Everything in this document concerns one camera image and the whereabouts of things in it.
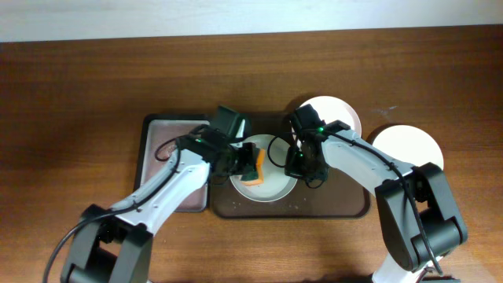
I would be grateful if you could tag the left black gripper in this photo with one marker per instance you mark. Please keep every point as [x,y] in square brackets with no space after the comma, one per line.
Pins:
[248,157]

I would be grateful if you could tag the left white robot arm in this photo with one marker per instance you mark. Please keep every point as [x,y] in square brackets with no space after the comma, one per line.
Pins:
[115,244]

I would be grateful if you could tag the pale green plate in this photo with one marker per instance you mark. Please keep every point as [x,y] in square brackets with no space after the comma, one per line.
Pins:
[276,184]

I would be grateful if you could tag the large brown serving tray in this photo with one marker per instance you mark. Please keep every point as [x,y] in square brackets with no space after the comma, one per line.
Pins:
[339,197]

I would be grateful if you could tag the orange green scrub sponge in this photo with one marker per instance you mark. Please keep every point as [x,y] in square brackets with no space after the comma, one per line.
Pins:
[256,177]

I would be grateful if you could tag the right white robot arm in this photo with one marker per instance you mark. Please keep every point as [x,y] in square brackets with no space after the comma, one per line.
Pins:
[419,218]

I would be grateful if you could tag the small tray with soapy water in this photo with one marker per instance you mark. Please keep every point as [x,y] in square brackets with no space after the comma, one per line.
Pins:
[156,129]

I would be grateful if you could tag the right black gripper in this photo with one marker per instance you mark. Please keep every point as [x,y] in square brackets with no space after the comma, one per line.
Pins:
[292,169]

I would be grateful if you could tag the pinkish white plate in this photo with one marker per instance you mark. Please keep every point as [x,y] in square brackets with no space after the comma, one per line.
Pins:
[330,109]

